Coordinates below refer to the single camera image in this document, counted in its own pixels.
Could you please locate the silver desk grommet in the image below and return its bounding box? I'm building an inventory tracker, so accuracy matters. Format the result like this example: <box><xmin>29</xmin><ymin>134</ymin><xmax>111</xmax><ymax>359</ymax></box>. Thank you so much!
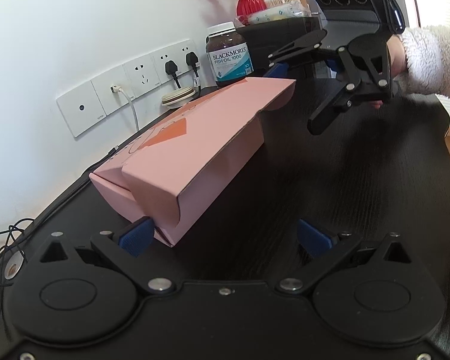
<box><xmin>4</xmin><ymin>251</ymin><xmax>25</xmax><ymax>281</ymax></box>

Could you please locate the red ribbed vase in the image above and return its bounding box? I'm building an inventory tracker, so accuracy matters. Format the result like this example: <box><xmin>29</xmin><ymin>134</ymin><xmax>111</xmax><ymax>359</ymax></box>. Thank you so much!
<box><xmin>236</xmin><ymin>0</ymin><xmax>266</xmax><ymax>16</ymax></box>

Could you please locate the black appliance cabinet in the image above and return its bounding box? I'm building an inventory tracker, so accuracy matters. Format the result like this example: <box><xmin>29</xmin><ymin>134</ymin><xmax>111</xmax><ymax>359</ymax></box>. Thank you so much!
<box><xmin>236</xmin><ymin>16</ymin><xmax>321</xmax><ymax>77</ymax></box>

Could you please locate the white wall socket strip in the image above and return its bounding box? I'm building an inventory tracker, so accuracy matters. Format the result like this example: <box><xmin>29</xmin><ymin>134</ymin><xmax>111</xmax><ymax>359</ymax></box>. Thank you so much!
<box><xmin>57</xmin><ymin>39</ymin><xmax>197</xmax><ymax>137</ymax></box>

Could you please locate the brown fish oil bottle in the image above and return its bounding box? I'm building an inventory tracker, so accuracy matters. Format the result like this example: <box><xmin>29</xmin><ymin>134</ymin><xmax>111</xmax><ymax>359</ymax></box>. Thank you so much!
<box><xmin>205</xmin><ymin>22</ymin><xmax>254</xmax><ymax>88</ymax></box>

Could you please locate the white fleece sleeve forearm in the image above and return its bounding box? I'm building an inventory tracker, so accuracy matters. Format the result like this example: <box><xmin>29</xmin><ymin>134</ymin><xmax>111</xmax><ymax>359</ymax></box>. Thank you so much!
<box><xmin>397</xmin><ymin>26</ymin><xmax>450</xmax><ymax>98</ymax></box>

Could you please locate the white charging cable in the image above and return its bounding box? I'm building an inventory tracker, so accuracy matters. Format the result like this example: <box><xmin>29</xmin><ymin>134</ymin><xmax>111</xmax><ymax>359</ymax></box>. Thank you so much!
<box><xmin>110</xmin><ymin>84</ymin><xmax>140</xmax><ymax>132</ymax></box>

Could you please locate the pink cardboard box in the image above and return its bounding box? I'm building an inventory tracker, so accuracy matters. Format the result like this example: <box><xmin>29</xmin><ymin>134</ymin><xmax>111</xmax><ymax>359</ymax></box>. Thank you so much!
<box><xmin>90</xmin><ymin>77</ymin><xmax>296</xmax><ymax>247</ymax></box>

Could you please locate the black tangled cable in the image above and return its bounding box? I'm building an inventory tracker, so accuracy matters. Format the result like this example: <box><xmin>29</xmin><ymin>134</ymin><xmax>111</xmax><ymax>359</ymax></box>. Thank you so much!
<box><xmin>0</xmin><ymin>216</ymin><xmax>35</xmax><ymax>337</ymax></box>

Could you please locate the person right hand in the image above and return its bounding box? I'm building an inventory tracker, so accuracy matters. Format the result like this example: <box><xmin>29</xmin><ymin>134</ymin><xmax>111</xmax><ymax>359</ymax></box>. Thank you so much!
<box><xmin>369</xmin><ymin>35</ymin><xmax>410</xmax><ymax>111</ymax></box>

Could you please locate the black wall plug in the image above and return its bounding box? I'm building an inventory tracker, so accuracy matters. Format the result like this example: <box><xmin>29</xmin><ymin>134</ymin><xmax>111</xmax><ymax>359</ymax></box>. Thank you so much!
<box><xmin>185</xmin><ymin>51</ymin><xmax>199</xmax><ymax>78</ymax></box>
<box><xmin>165</xmin><ymin>60</ymin><xmax>181</xmax><ymax>89</ymax></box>

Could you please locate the clear wrapped packet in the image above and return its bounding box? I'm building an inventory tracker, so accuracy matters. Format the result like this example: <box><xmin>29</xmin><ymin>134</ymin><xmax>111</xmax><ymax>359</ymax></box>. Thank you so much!
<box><xmin>238</xmin><ymin>2</ymin><xmax>312</xmax><ymax>25</ymax></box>

